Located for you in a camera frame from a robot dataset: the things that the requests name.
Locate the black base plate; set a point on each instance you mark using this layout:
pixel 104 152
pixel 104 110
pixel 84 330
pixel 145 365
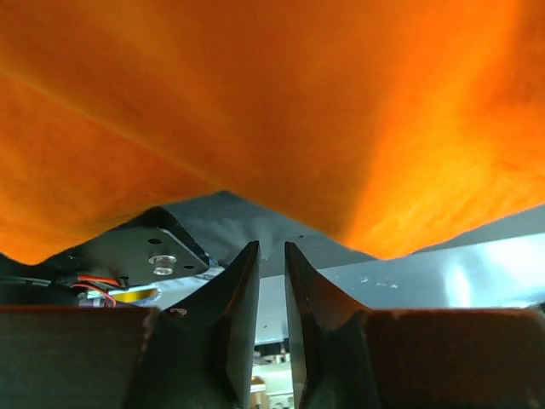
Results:
pixel 169 242

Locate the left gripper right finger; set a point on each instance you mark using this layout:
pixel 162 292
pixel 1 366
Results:
pixel 347 355

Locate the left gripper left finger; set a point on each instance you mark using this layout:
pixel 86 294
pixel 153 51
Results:
pixel 196 354

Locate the orange t shirt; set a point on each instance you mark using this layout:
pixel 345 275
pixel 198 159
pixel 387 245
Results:
pixel 389 126

